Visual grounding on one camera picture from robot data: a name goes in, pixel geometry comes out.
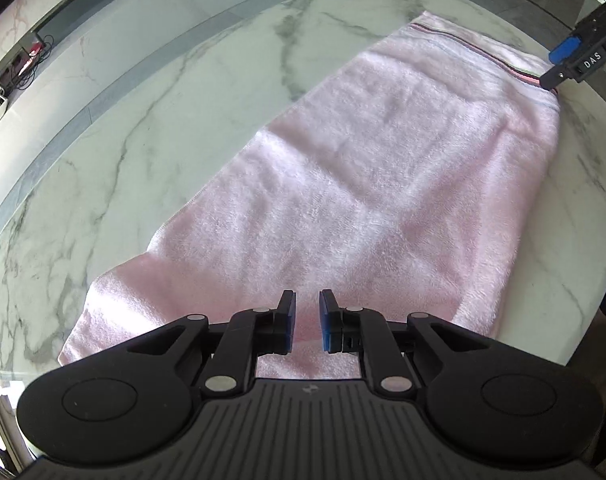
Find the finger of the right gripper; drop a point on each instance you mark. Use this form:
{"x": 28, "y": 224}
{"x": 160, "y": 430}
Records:
{"x": 563, "y": 51}
{"x": 553, "y": 77}

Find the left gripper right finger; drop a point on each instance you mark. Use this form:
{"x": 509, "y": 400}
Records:
{"x": 368, "y": 335}

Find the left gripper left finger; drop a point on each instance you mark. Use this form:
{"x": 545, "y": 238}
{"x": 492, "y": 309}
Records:
{"x": 234, "y": 347}

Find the pink terry towel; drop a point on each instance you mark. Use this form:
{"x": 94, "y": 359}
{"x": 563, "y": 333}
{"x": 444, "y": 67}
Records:
{"x": 402, "y": 183}

